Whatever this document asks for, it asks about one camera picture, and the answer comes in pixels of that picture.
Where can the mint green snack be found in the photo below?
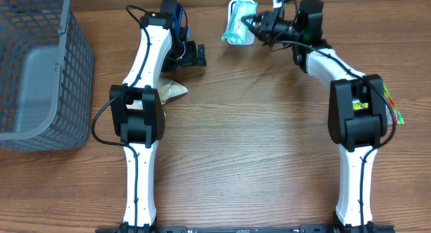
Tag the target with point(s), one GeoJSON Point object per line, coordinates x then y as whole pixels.
{"type": "Point", "coordinates": [237, 22]}

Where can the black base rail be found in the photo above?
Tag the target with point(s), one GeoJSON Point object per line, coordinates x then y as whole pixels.
{"type": "Point", "coordinates": [304, 228]}

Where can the white barcode scanner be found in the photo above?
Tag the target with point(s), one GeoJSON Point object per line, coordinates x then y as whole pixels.
{"type": "Point", "coordinates": [247, 39]}

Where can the beige snack bag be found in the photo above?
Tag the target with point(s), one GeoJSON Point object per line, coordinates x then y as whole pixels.
{"type": "Point", "coordinates": [165, 90]}

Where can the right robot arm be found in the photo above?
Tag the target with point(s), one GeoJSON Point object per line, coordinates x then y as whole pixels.
{"type": "Point", "coordinates": [357, 118]}

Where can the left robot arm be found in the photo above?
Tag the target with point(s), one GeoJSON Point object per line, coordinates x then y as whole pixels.
{"type": "Point", "coordinates": [140, 131]}

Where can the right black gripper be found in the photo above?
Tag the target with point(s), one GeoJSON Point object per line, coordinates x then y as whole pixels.
{"type": "Point", "coordinates": [264, 19]}

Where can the green gummy candy bag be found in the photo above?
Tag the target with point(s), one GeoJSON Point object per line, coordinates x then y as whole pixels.
{"type": "Point", "coordinates": [392, 103]}

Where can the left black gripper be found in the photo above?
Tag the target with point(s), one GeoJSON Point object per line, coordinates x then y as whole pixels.
{"type": "Point", "coordinates": [192, 58]}

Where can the dark grey plastic basket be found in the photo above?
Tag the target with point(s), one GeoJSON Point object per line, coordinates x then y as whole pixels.
{"type": "Point", "coordinates": [47, 72]}

